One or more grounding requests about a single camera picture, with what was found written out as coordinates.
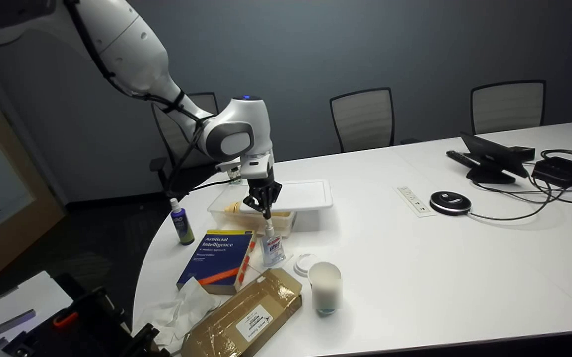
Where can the grey marker pen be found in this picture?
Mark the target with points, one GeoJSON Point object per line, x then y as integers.
{"type": "Point", "coordinates": [17, 322]}

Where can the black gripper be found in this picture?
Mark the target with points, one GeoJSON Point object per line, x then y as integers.
{"type": "Point", "coordinates": [263, 187]}

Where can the white container lid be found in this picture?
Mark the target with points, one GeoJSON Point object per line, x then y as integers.
{"type": "Point", "coordinates": [303, 193]}

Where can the white remote control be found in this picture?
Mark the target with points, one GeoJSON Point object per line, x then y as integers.
{"type": "Point", "coordinates": [414, 201]}

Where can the black power box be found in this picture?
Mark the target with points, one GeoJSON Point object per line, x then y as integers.
{"type": "Point", "coordinates": [561, 174]}

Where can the clear pump bottle white pump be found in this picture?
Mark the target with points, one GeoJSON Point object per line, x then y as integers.
{"type": "Point", "coordinates": [273, 249]}

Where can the small blue-capped bottle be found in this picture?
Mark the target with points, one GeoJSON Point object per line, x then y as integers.
{"type": "Point", "coordinates": [181, 225]}

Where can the black round speaker puck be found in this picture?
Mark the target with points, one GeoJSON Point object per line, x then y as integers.
{"type": "Point", "coordinates": [450, 201]}

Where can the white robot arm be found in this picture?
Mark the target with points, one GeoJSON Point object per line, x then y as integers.
{"type": "Point", "coordinates": [128, 47]}

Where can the tan food pieces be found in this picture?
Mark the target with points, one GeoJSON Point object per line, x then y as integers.
{"type": "Point", "coordinates": [239, 211]}

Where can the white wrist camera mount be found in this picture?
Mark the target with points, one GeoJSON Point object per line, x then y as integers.
{"type": "Point", "coordinates": [233, 170]}

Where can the grey mesh office chair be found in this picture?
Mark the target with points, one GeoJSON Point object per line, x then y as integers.
{"type": "Point", "coordinates": [364, 120]}
{"type": "Point", "coordinates": [173, 140]}
{"type": "Point", "coordinates": [507, 106]}

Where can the small white round lid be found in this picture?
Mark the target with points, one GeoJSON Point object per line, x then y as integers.
{"type": "Point", "coordinates": [305, 265]}

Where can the blue hardcover book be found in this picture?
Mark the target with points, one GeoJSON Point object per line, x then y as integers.
{"type": "Point", "coordinates": [217, 259]}

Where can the crumpled clear plastic bag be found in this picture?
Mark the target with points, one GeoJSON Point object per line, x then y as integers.
{"type": "Point", "coordinates": [179, 310]}

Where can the wooden door frame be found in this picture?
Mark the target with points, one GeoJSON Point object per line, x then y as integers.
{"type": "Point", "coordinates": [9, 219]}

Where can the clear plastic food container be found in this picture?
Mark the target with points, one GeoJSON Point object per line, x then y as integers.
{"type": "Point", "coordinates": [227, 215]}

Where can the patterned paper cup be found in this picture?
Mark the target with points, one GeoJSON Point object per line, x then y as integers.
{"type": "Point", "coordinates": [326, 291]}

